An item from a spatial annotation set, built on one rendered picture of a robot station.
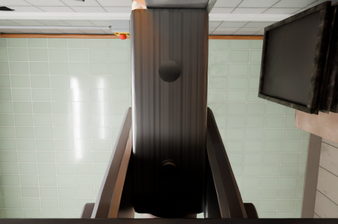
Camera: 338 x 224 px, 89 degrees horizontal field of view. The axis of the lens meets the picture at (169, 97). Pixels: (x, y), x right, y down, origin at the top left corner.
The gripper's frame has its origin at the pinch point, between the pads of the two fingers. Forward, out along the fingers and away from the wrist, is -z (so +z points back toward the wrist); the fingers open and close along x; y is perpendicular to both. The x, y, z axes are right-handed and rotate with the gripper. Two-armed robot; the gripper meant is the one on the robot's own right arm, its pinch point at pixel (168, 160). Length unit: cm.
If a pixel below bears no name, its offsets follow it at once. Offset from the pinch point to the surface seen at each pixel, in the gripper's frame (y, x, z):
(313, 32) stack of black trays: 9, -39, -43
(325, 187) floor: 129, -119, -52
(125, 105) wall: 82, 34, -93
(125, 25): 22, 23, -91
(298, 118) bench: 53, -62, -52
